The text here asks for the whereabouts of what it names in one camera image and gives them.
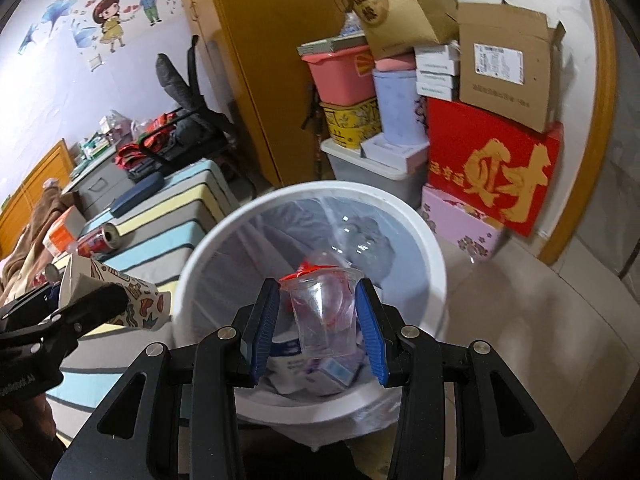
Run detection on black glasses case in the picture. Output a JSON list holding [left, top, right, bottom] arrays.
[[109, 172, 165, 217]]

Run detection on red drink can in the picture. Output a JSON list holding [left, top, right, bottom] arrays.
[[75, 223, 121, 258]]

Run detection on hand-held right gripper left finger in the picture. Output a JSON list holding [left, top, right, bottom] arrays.
[[52, 277, 281, 480]]

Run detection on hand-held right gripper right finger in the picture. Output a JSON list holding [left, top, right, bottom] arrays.
[[354, 277, 576, 480]]

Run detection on wooden bed headboard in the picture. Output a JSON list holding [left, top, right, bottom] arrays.
[[0, 139, 73, 256]]

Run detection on white trash bin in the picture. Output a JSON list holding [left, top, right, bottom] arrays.
[[170, 180, 447, 418]]

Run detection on orange and white box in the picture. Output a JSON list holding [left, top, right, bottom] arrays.
[[42, 205, 86, 256]]

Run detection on black chair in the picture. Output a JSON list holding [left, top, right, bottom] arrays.
[[127, 35, 256, 196]]

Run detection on cartoon couple wall sticker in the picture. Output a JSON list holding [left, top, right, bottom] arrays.
[[72, 0, 176, 53]]

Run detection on purple drink carton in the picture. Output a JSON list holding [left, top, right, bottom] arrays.
[[310, 355, 366, 393]]

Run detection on patterned paper cup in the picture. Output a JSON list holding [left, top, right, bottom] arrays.
[[59, 254, 173, 331]]

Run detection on red gift box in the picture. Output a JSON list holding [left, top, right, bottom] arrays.
[[426, 97, 565, 238]]

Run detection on brown blanket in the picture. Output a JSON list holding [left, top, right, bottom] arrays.
[[0, 180, 66, 301]]

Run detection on wooden wardrobe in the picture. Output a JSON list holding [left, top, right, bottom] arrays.
[[170, 0, 371, 191]]

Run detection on wooden door frame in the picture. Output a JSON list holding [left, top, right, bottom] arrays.
[[537, 0, 617, 266]]

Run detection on red shopping bags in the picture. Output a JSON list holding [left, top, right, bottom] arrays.
[[115, 114, 173, 168]]

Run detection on patterned flat box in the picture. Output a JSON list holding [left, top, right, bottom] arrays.
[[297, 32, 371, 58]]

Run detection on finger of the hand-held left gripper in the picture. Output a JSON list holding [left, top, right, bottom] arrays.
[[47, 282, 130, 343], [0, 266, 65, 322]]

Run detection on grey chair cushion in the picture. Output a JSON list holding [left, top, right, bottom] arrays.
[[156, 54, 203, 111]]

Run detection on clear cup with red lid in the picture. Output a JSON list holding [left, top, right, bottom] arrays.
[[278, 252, 363, 359]]

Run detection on person's left forearm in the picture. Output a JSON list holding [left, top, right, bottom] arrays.
[[0, 390, 58, 456]]

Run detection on pink flowered box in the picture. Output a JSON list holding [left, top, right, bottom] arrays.
[[420, 185, 506, 263]]

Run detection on small white box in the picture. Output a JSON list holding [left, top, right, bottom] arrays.
[[416, 84, 460, 102], [414, 42, 461, 68], [415, 67, 461, 88]]

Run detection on pink round lid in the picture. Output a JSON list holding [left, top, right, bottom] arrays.
[[374, 54, 418, 73]]

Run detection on pink plastic storage bin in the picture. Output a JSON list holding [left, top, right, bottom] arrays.
[[301, 45, 378, 106]]

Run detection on light blue cylinder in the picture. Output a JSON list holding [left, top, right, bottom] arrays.
[[372, 67, 430, 148]]

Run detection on brown paper bag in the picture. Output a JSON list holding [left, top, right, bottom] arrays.
[[332, 0, 460, 61]]

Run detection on yellow patterned box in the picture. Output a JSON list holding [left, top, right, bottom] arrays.
[[319, 97, 383, 151]]

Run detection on clear bin liner bag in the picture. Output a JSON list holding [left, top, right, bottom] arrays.
[[192, 195, 433, 421]]

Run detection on grey nightstand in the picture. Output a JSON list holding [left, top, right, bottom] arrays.
[[62, 152, 133, 216]]

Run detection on white yogurt cup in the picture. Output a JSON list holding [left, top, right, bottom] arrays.
[[267, 332, 321, 396]]

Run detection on open cardboard box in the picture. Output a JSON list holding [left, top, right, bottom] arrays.
[[457, 2, 567, 133]]

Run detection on pile of small boxes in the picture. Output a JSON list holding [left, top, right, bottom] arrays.
[[75, 110, 131, 163]]

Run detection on grey storage bin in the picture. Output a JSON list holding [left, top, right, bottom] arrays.
[[320, 137, 431, 211]]

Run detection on white foam tray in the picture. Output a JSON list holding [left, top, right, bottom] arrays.
[[360, 135, 431, 163]]

